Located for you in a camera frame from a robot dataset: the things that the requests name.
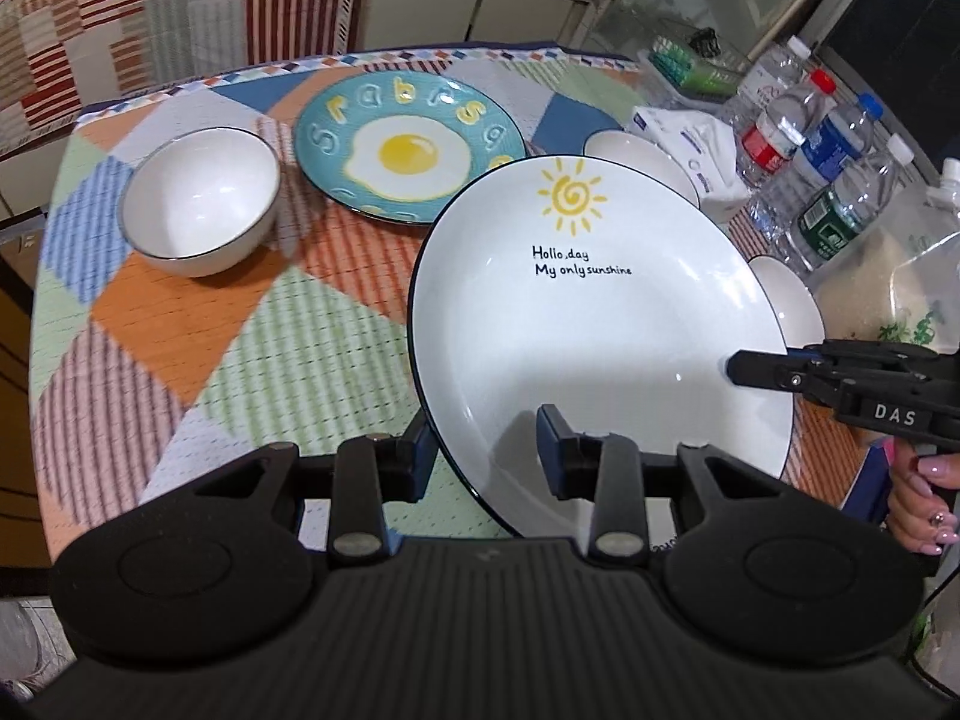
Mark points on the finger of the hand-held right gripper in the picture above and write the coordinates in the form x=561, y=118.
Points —
x=757, y=369

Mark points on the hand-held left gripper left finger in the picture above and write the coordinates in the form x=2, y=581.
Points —
x=417, y=465

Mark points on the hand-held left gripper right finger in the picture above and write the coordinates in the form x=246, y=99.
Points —
x=547, y=442

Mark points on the white plate with sun print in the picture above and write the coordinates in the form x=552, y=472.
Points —
x=600, y=360

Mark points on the white bowl with dark rim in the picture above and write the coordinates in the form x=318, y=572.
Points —
x=199, y=199
x=795, y=300
x=645, y=157

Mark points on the person's right hand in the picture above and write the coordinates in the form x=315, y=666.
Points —
x=926, y=499

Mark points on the clear bag of rice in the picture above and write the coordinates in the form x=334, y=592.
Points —
x=885, y=277

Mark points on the green label water bottle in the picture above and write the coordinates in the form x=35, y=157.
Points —
x=832, y=221

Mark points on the white tissue pack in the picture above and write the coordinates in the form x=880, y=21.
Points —
x=697, y=146

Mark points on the patchwork tablecloth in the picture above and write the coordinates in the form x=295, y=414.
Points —
x=225, y=330

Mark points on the red label water bottle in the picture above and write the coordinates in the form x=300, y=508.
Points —
x=776, y=131

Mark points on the blue label water bottle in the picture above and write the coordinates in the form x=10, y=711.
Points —
x=832, y=142

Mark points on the clear water bottle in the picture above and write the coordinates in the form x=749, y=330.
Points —
x=772, y=67

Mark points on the green plastic basket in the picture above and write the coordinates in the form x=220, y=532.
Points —
x=690, y=67

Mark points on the blue plate with egg print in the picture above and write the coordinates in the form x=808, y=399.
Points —
x=409, y=150

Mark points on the cream counter cabinet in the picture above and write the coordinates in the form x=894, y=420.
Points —
x=465, y=15

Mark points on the striped counter cloth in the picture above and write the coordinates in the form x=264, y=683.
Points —
x=90, y=37

